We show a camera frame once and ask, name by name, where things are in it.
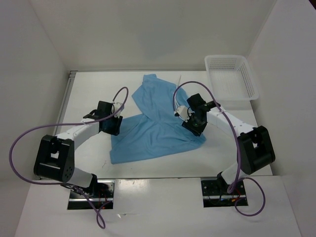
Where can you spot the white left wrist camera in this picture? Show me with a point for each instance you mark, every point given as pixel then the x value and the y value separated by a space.
pixel 117 107

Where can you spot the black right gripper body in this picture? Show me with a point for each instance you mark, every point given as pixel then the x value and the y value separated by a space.
pixel 193 125

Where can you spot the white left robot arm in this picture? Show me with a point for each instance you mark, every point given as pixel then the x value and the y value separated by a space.
pixel 56 155

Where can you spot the light blue shorts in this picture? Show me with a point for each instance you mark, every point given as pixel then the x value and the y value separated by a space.
pixel 156 132

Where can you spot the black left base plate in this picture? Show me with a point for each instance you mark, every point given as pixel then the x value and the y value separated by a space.
pixel 103 198

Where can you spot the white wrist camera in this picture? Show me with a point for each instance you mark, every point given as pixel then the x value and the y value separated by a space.
pixel 117 107
pixel 182 113

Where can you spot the white plastic basket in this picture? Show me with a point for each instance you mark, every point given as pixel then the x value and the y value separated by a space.
pixel 231 78

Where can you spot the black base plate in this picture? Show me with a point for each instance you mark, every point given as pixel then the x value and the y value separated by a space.
pixel 103 198
pixel 213 196

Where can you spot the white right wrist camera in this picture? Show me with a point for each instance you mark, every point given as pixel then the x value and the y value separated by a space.
pixel 182 113

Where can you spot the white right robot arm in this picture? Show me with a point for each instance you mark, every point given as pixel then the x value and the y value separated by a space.
pixel 254 146

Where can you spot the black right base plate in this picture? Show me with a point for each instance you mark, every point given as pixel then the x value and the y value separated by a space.
pixel 213 196

